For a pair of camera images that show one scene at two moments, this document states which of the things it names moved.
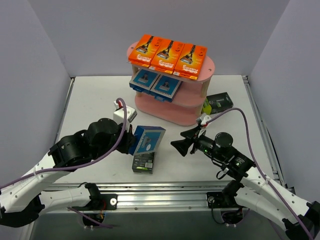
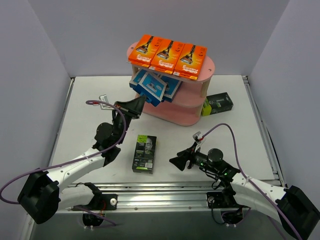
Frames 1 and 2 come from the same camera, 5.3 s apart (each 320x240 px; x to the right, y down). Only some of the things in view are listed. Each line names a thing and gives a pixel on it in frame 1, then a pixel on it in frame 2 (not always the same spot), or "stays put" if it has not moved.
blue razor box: (165, 89) stays put
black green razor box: (143, 163) stays put
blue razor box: (143, 80) stays put
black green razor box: (217, 102) stays put
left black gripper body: (128, 141) to (127, 110)
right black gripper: (194, 141) to (190, 157)
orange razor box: (145, 50) stays put
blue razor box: (145, 140) to (151, 87)
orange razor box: (165, 58) stays put
